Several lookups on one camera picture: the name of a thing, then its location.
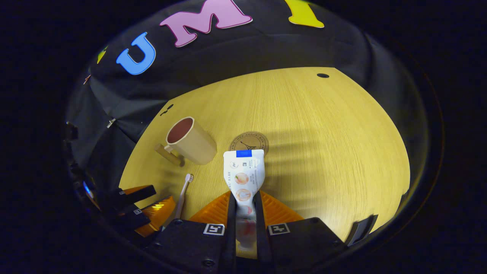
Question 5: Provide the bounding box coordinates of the white toothpaste tube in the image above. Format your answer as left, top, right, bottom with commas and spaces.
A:
223, 150, 265, 252

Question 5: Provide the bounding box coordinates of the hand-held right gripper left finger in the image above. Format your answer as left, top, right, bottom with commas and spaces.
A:
146, 191, 237, 274

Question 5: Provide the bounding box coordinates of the black desk edge bracket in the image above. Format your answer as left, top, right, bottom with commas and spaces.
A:
345, 214, 379, 247

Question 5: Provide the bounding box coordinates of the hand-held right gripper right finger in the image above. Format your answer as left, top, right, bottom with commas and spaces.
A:
254, 190, 347, 274

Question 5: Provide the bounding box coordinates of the beige cup with wooden handle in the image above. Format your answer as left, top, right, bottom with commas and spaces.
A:
154, 117, 218, 167

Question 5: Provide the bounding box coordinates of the black backdrop cloth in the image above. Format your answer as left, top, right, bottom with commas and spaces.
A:
65, 0, 430, 213

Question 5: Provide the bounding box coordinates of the white toothbrush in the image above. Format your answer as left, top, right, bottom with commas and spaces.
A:
174, 174, 194, 220

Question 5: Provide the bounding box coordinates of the wooden desktop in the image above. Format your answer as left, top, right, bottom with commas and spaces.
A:
119, 67, 411, 260

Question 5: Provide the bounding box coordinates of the round brown coaster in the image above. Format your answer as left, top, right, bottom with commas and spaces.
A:
229, 131, 270, 157

